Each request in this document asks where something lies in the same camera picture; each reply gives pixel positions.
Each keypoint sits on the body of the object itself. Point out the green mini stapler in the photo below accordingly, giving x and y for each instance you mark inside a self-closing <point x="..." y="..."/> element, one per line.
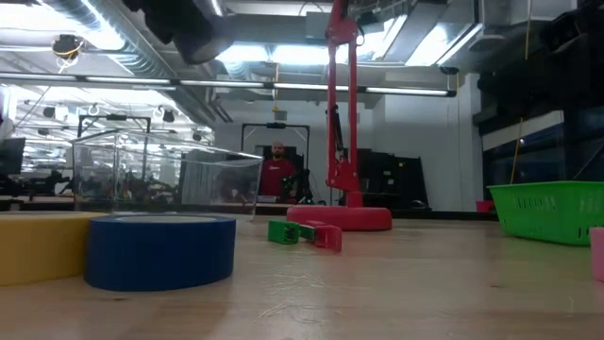
<point x="283" y="232"/>

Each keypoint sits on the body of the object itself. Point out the blue tape roll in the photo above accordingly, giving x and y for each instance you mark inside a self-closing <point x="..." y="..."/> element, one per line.
<point x="160" y="255"/>

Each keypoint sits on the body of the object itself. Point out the red mini stapler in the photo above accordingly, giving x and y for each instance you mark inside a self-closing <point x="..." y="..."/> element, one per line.
<point x="329" y="237"/>

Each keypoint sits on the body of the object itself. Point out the yellow tape roll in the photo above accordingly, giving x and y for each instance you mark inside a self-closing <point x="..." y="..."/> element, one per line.
<point x="38" y="250"/>

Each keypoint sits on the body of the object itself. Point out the pink tape roll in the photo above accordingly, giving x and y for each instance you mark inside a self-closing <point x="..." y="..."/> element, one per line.
<point x="597" y="255"/>

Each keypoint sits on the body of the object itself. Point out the black background robot arm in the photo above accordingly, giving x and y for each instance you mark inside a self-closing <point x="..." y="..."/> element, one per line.
<point x="299" y="186"/>

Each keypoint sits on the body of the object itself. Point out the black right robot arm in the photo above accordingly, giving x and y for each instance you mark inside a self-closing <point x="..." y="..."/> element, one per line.
<point x="575" y="38"/>

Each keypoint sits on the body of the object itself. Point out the long ceiling light fixture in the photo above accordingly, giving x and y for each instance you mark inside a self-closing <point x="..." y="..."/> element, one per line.
<point x="226" y="83"/>

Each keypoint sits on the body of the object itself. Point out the black round ceiling device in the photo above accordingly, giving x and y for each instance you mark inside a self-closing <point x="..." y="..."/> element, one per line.
<point x="68" y="45"/>

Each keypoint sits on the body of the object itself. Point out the clear plastic container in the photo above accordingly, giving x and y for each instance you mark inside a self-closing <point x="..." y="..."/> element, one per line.
<point x="141" y="179"/>

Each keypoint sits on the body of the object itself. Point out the person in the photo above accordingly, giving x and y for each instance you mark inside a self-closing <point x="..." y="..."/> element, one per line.
<point x="277" y="177"/>

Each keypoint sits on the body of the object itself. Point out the black computer monitor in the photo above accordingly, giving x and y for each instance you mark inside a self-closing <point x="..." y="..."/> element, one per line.
<point x="11" y="156"/>

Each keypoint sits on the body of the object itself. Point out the red desk lamp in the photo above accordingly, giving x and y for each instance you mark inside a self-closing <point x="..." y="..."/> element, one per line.
<point x="340" y="219"/>

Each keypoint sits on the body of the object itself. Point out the black storage cabinets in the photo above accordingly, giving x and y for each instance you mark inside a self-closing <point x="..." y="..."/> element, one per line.
<point x="391" y="179"/>

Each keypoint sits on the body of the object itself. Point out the red bin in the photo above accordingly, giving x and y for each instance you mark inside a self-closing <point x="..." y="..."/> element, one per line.
<point x="484" y="206"/>

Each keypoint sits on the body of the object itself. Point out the small green plastic basket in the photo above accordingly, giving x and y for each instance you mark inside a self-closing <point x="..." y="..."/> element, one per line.
<point x="542" y="212"/>

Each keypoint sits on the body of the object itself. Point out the silver ventilation duct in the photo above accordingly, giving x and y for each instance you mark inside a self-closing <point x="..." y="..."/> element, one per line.
<point x="118" y="47"/>

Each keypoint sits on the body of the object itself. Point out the black gantry frame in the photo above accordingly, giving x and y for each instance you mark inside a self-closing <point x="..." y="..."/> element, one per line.
<point x="115" y="117"/>
<point x="276" y="125"/>

